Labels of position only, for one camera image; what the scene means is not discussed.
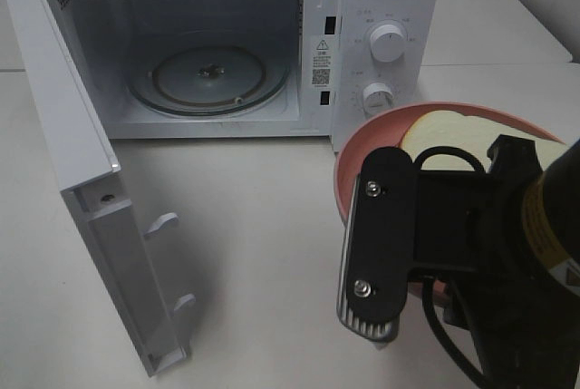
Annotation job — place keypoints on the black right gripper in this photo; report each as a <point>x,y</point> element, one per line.
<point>468,227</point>

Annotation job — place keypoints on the white bread sandwich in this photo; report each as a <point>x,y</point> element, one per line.
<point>472,134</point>

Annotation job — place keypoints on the pink round plate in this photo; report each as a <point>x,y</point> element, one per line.
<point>388,130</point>

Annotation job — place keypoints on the white microwave door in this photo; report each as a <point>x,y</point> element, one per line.
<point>91,185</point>

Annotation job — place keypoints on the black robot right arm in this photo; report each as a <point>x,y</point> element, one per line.
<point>521,336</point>

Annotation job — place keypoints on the lower white microwave knob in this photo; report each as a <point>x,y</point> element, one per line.
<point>376,98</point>

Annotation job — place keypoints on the white microwave knob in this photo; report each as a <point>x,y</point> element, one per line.
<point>387,42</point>
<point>376,98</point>

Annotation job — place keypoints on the upper white microwave knob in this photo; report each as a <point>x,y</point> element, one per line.
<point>387,42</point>

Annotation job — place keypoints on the glass microwave turntable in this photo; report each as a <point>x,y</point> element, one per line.
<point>206,74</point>

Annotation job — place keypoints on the white microwave oven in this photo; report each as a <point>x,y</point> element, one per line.
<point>322,96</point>

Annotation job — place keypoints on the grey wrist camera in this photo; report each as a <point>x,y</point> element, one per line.
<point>377,254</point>

